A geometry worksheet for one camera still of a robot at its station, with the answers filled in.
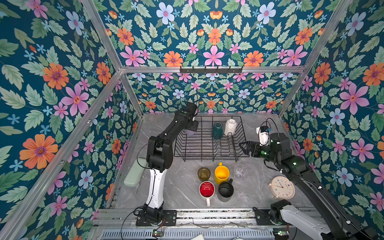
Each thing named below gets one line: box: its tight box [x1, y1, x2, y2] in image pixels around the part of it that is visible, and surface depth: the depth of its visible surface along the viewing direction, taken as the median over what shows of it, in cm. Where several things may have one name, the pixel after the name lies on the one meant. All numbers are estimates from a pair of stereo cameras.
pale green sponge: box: [124, 157, 149, 188], surface depth 86 cm
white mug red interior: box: [198, 180, 216, 207], surface depth 78 cm
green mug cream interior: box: [212, 121, 224, 140], surface depth 98 cm
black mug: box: [218, 178, 234, 198], surface depth 83 cm
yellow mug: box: [214, 162, 230, 185], surface depth 83 cm
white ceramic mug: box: [224, 118, 237, 137], surface depth 100 cm
